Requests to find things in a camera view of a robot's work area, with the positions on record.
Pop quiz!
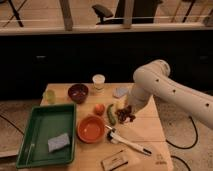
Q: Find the green cucumber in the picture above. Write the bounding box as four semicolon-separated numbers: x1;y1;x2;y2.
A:
107;104;116;126

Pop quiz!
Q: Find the grey blue sponge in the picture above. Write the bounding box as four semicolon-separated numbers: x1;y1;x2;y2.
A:
48;133;70;152

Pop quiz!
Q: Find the dark grape bunch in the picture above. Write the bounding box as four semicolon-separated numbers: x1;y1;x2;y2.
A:
116;105;135;124

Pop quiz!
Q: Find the dark maroon bowl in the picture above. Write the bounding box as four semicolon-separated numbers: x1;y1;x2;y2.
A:
68;83;89;104

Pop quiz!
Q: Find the black office chair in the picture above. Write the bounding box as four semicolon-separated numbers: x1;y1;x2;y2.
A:
92;0;162;25

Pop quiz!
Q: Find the yellow corn cob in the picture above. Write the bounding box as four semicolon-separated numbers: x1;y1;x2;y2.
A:
116;100;126;110

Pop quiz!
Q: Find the orange tomato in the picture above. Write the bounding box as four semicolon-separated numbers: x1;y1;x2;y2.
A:
94;104;105;116

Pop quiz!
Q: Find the small wooden block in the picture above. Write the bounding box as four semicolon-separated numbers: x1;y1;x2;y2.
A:
101;150;128;171

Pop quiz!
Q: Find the white lidded cup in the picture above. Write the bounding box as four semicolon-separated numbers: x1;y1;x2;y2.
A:
92;74;105;92

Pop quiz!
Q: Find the green translucent cup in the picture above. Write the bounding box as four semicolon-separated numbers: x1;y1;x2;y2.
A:
43;90;56;104

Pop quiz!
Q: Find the green plastic tray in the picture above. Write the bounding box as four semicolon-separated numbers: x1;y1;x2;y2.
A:
16;104;76;169

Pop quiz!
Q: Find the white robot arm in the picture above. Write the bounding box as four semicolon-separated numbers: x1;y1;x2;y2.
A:
127;60;213;130

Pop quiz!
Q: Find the black floor cable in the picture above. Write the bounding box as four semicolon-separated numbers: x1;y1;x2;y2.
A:
165;114;199;171

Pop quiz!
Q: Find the red orange bowl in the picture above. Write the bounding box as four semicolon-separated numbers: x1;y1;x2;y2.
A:
77;115;105;143

